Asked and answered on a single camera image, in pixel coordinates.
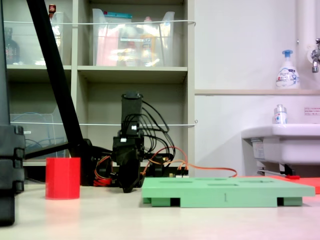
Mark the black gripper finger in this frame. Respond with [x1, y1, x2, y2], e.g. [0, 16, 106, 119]
[117, 162, 131, 194]
[128, 161, 141, 192]

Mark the red octagonal pillar block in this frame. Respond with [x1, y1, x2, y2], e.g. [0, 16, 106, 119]
[45, 157, 81, 200]

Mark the beige shelving unit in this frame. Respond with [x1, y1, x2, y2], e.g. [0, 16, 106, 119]
[0, 0, 196, 186]

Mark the black tripod brace bar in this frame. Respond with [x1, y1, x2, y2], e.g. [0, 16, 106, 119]
[23, 141, 70, 161]

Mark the green shape sorter board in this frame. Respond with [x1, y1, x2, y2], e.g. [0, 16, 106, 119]
[141, 176, 316, 208]

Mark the black slanted tripod leg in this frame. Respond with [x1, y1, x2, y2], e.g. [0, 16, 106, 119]
[26, 0, 95, 187]

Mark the pink packet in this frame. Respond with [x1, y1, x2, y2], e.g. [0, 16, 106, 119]
[96, 27, 120, 67]

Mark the yellow bottle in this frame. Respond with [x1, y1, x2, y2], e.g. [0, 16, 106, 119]
[139, 16, 161, 67]

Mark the large clear storage bin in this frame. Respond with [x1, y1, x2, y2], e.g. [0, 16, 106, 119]
[91, 8, 176, 67]

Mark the black notched tripod leg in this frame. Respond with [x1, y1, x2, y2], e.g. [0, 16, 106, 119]
[0, 0, 26, 227]

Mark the dark glass bottle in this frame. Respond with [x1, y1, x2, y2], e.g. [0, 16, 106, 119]
[3, 27, 21, 65]

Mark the white wash basin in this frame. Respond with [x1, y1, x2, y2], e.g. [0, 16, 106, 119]
[241, 123, 320, 176]

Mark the small clear sanitizer bottle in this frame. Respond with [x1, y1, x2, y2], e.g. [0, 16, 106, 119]
[273, 104, 289, 125]

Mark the red capped bottle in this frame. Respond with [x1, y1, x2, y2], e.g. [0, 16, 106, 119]
[48, 3, 62, 48]

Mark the white pump soap bottle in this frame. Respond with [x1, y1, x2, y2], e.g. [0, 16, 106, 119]
[275, 49, 301, 90]

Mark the metal faucet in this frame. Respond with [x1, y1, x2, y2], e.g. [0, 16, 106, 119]
[308, 38, 320, 74]

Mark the black looped servo cable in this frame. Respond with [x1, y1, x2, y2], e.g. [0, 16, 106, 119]
[142, 124, 176, 161]
[141, 99, 171, 134]

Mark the thin orange wire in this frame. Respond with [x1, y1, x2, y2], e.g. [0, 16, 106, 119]
[139, 146, 238, 179]

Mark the clear bin with blue cables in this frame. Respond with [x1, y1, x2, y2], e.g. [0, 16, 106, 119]
[9, 112, 70, 161]

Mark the small wall label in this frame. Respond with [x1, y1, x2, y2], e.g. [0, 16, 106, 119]
[303, 106, 320, 116]

